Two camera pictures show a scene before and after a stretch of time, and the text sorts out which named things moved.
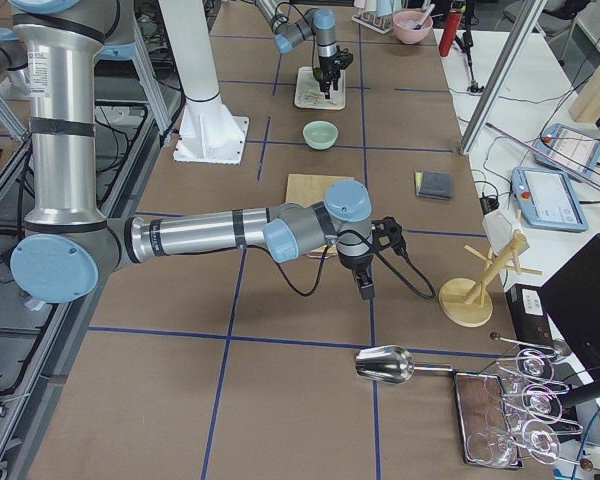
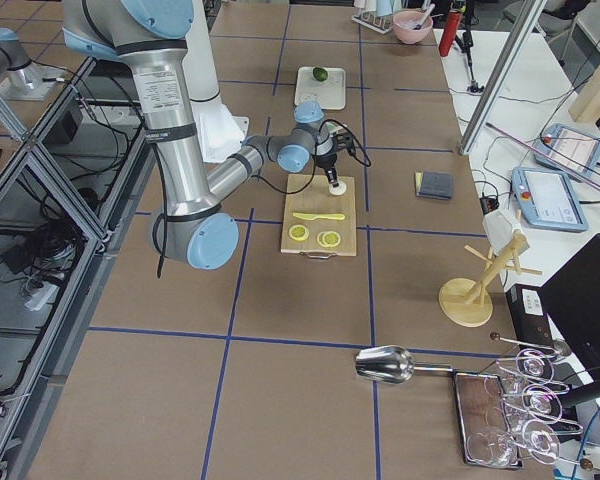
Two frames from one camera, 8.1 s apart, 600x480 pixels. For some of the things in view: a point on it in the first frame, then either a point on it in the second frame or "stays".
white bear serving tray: (308, 91) stays
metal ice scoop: (392, 364) stays
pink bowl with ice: (404, 23) stays
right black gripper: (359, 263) → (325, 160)
